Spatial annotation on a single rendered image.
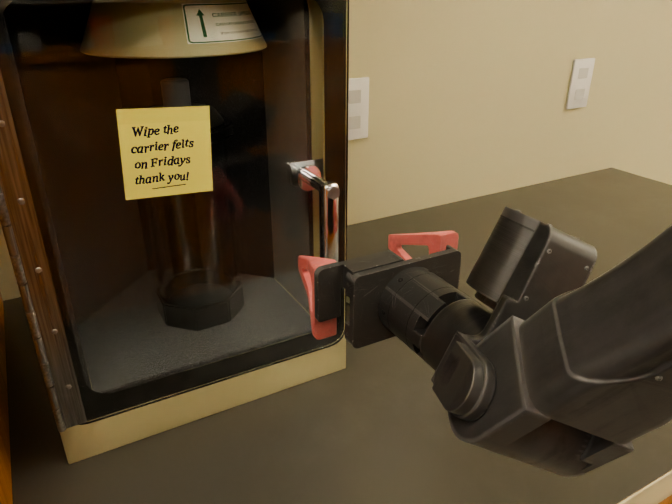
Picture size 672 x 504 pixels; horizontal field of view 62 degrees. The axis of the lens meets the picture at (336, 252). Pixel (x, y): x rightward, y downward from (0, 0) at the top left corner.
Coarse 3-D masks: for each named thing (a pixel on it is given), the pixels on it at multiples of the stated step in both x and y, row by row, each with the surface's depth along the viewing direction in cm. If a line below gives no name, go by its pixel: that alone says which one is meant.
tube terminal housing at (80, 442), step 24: (288, 360) 65; (312, 360) 67; (336, 360) 69; (216, 384) 61; (240, 384) 63; (264, 384) 65; (288, 384) 66; (144, 408) 58; (168, 408) 59; (192, 408) 61; (216, 408) 62; (72, 432) 55; (96, 432) 56; (120, 432) 58; (144, 432) 59; (72, 456) 56
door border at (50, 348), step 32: (0, 96) 41; (0, 128) 41; (0, 160) 42; (0, 192) 43; (32, 224) 45; (32, 256) 46; (32, 288) 47; (64, 352) 50; (64, 384) 51; (64, 416) 52
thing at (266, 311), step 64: (0, 0) 38; (64, 0) 40; (128, 0) 42; (192, 0) 44; (256, 0) 47; (320, 0) 49; (0, 64) 40; (64, 64) 42; (128, 64) 44; (192, 64) 46; (256, 64) 49; (320, 64) 52; (64, 128) 43; (256, 128) 51; (320, 128) 54; (64, 192) 45; (256, 192) 53; (64, 256) 47; (128, 256) 50; (192, 256) 53; (256, 256) 56; (64, 320) 49; (128, 320) 52; (192, 320) 55; (256, 320) 59; (128, 384) 55; (192, 384) 58
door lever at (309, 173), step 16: (304, 176) 55; (320, 176) 56; (320, 192) 52; (336, 192) 52; (320, 208) 53; (336, 208) 53; (320, 224) 54; (336, 224) 53; (320, 240) 54; (336, 240) 54; (320, 256) 55; (336, 256) 55
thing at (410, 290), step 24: (408, 264) 43; (432, 264) 45; (456, 264) 46; (360, 288) 42; (384, 288) 43; (408, 288) 42; (432, 288) 41; (456, 288) 42; (360, 312) 43; (384, 312) 43; (408, 312) 41; (432, 312) 39; (360, 336) 44; (384, 336) 45; (408, 336) 41
